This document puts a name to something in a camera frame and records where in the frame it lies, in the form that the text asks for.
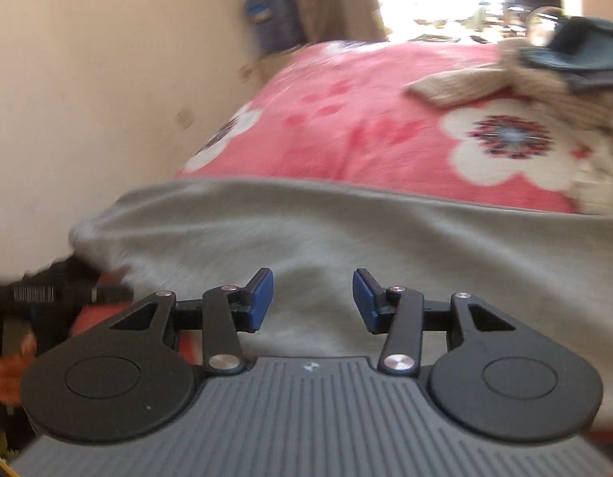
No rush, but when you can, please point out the blue denim garment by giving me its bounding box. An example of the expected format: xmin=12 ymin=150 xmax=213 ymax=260
xmin=522 ymin=16 xmax=613 ymax=93

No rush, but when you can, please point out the grey hoodie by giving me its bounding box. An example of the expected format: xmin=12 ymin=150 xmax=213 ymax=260
xmin=70 ymin=176 xmax=613 ymax=430

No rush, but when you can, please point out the beige knit sweater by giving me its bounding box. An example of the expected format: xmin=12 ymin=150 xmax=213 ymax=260
xmin=406 ymin=40 xmax=613 ymax=214

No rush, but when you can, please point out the person's left hand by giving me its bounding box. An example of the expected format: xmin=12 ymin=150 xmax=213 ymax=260
xmin=0 ymin=338 xmax=37 ymax=403

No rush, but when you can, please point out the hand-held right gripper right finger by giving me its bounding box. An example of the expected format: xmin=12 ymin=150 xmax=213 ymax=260
xmin=352 ymin=267 xmax=518 ymax=376

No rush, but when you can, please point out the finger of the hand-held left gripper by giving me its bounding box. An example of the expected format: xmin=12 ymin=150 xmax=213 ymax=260
xmin=90 ymin=284 xmax=134 ymax=304

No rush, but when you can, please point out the blue storage box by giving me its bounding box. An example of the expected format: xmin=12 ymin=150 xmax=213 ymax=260
xmin=244 ymin=0 xmax=307 ymax=53

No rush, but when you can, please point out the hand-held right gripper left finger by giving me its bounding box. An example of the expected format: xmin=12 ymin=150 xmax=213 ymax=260
xmin=107 ymin=267 xmax=274 ymax=376

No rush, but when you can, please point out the red floral blanket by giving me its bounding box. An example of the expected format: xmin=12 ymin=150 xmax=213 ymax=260
xmin=70 ymin=42 xmax=613 ymax=359

